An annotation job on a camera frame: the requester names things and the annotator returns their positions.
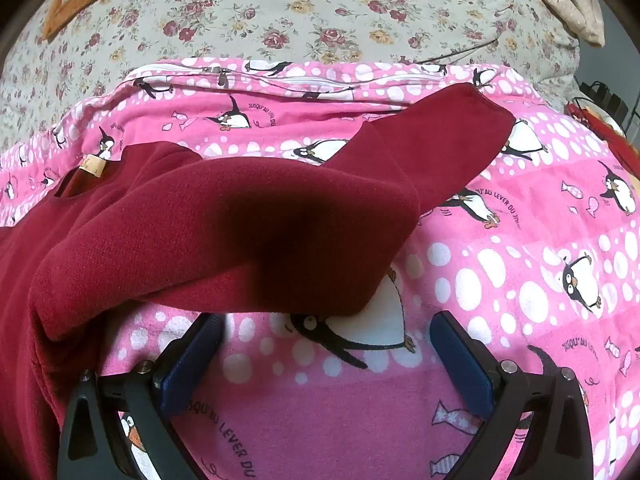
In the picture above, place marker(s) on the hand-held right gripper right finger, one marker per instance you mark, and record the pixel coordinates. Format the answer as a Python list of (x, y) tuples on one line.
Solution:
[(462, 367)]

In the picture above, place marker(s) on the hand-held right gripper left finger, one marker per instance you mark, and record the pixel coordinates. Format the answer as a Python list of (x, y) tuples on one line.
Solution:
[(187, 365)]

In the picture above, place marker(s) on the dark red sweater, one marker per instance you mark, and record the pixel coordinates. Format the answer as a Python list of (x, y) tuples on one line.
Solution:
[(200, 220)]

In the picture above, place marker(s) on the pink penguin print blanket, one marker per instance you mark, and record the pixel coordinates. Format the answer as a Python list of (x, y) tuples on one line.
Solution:
[(500, 285)]

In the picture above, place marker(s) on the red printed cloth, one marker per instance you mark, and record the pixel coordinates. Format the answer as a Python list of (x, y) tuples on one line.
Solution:
[(615, 140)]

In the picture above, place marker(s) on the black bag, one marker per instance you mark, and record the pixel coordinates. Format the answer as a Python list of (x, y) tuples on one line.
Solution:
[(600, 92)]

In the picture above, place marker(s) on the floral bed sheet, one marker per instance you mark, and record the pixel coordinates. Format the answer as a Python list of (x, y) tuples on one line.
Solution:
[(300, 10)]

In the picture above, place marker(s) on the beige cloth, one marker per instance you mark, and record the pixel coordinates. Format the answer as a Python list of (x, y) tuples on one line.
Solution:
[(575, 0)]

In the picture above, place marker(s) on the orange wooden frame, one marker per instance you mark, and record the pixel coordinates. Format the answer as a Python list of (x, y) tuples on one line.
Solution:
[(52, 22)]

